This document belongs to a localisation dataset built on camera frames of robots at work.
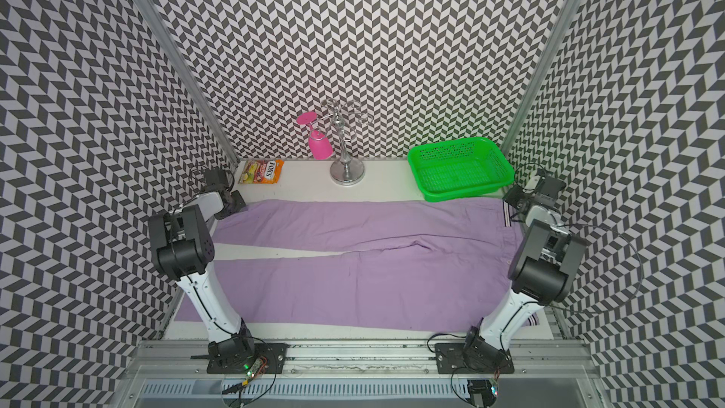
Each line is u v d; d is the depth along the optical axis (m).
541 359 0.75
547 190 0.72
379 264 0.90
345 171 1.15
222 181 0.85
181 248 0.55
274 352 0.75
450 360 0.73
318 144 1.04
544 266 0.51
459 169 1.16
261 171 1.12
